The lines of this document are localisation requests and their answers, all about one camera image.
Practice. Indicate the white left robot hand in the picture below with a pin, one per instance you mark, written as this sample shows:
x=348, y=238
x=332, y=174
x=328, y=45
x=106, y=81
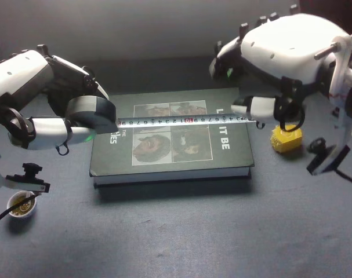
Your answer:
x=19, y=75

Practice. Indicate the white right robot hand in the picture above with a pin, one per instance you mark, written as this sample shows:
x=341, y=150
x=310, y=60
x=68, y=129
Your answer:
x=286, y=43

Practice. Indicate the grey tape measure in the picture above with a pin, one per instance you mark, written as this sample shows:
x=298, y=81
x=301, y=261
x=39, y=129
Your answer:
x=178, y=120

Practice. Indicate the black hardcover book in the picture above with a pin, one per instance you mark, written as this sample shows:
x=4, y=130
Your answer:
x=112, y=156

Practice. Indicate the yellow swirl toy roll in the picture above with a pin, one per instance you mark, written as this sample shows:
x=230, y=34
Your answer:
x=288, y=142

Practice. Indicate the pale backdrop board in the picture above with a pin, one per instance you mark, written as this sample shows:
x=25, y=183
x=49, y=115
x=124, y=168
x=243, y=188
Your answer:
x=135, y=29

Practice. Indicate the grey table cloth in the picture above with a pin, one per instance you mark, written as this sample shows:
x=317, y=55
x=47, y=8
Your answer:
x=193, y=231

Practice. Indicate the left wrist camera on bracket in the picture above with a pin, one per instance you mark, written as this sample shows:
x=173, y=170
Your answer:
x=28, y=181

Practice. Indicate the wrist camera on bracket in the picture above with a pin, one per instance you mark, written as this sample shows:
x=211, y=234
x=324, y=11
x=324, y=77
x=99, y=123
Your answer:
x=28, y=181
x=326, y=160

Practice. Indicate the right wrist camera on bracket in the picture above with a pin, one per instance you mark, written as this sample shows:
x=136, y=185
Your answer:
x=326, y=160

